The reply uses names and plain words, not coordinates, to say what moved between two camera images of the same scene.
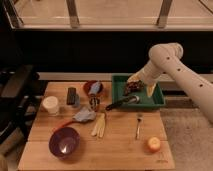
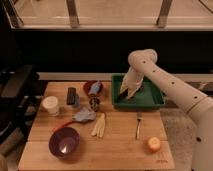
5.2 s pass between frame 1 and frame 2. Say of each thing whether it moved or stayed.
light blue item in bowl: stayed
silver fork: stayed
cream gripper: moved
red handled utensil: stayed
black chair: stayed
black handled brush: moved
